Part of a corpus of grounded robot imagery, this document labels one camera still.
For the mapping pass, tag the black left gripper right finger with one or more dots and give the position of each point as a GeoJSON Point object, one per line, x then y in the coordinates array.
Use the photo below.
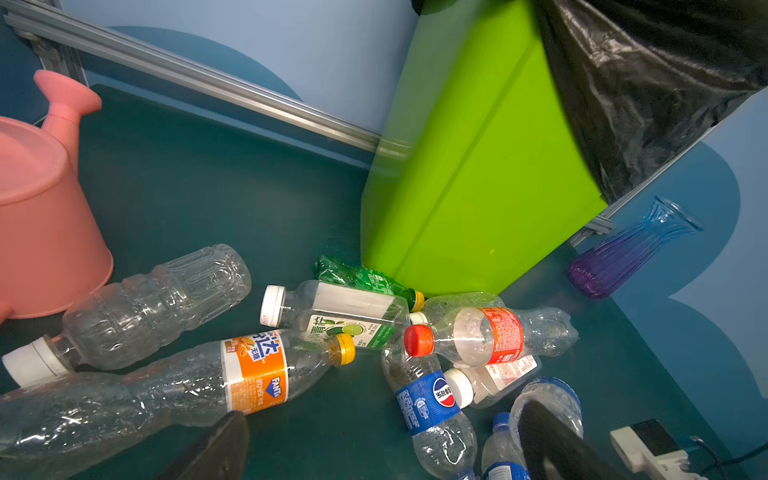
{"type": "Point", "coordinates": [553, 451]}

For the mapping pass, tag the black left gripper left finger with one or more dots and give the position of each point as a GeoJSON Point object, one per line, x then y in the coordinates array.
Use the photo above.
{"type": "Point", "coordinates": [220, 454]}

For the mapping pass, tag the clear bottle blue label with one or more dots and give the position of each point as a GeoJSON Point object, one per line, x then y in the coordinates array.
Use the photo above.
{"type": "Point", "coordinates": [557, 396]}

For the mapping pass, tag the clear bottle orange Fanta label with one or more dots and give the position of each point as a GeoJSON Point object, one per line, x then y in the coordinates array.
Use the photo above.
{"type": "Point", "coordinates": [57, 429]}

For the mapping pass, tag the green plastic bin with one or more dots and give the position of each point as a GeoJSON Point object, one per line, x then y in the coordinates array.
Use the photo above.
{"type": "Point", "coordinates": [477, 176]}

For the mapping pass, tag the black bin liner bag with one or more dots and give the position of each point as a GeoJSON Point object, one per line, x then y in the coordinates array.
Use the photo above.
{"type": "Point", "coordinates": [641, 81]}

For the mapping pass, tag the water bottle blue cap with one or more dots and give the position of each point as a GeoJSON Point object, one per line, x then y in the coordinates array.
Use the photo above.
{"type": "Point", "coordinates": [501, 458]}

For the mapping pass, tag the pink label crushed bottle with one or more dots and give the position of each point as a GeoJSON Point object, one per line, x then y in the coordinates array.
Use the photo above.
{"type": "Point", "coordinates": [481, 387]}

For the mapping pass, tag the Pepsi bottle blue label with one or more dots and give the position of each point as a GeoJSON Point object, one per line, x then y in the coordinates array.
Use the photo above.
{"type": "Point", "coordinates": [443, 438]}

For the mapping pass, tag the clear bottle red cola label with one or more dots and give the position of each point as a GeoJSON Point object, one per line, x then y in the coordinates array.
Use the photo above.
{"type": "Point", "coordinates": [476, 337]}

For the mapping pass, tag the clear bottle white green label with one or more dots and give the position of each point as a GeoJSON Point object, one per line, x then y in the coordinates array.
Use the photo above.
{"type": "Point", "coordinates": [319, 310]}

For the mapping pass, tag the purple ribbed glass vase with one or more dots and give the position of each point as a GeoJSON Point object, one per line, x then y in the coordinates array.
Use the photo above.
{"type": "Point", "coordinates": [601, 270]}

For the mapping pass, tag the crushed green bottle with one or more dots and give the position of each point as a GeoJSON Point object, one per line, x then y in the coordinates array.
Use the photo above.
{"type": "Point", "coordinates": [333, 271]}

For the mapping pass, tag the pink watering can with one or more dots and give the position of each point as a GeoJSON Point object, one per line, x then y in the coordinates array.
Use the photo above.
{"type": "Point", "coordinates": [52, 251]}

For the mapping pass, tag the aluminium back frame rail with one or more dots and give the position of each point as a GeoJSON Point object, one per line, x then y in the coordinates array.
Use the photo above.
{"type": "Point", "coordinates": [54, 24]}

